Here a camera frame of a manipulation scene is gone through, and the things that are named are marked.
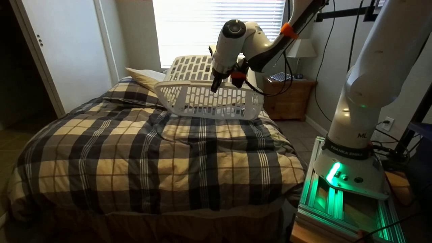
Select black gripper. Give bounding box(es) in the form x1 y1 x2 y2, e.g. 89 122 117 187
209 64 232 94

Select white plastic laundry basket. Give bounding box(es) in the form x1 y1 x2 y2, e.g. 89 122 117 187
154 53 266 121

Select aluminium robot base stand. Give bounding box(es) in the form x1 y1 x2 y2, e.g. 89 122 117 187
294 133 409 243

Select white window blinds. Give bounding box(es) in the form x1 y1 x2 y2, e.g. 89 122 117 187
151 0 288 70

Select cream white pillow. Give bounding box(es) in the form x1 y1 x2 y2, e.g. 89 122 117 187
124 66 169 91

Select small wooden nightstand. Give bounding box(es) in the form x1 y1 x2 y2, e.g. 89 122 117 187
262 76 317 121

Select plaid checkered comforter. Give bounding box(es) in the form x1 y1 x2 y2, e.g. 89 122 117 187
5 75 308 226

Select white shade table lamp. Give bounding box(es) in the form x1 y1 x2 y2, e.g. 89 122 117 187
286 37 319 80

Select black mounting bar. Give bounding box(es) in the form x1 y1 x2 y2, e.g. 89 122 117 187
315 0 391 22

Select white room door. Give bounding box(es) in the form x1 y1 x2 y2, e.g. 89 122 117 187
8 0 115 118

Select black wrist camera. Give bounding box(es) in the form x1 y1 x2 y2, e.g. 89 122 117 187
231 60 248 90

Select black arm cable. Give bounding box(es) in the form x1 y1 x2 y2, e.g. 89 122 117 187
242 0 329 97

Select white wall outlet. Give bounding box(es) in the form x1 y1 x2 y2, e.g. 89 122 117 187
381 114 397 133

